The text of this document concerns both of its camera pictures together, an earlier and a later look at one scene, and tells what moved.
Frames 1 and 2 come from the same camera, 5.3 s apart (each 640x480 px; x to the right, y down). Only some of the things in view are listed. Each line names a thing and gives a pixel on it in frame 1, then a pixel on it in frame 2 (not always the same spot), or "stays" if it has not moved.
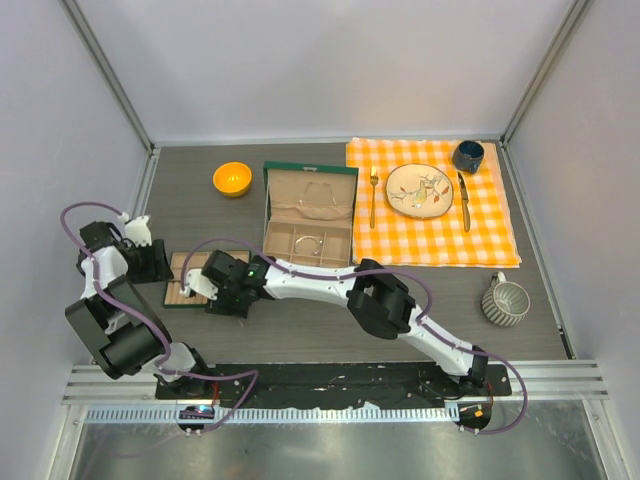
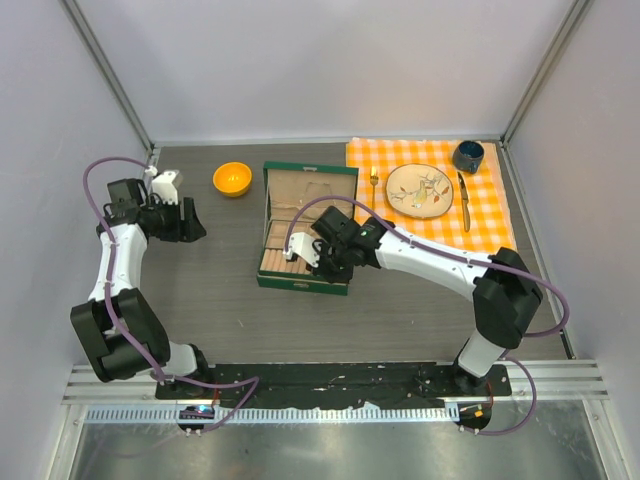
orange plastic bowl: (232, 178) stays
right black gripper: (221, 306) → (322, 248)
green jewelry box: (308, 213) stays
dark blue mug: (467, 156) stays
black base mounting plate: (335, 382) stays
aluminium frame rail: (560, 379) stays
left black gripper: (158, 269) → (188, 230)
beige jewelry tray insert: (195, 261) → (274, 258)
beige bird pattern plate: (419, 191) stays
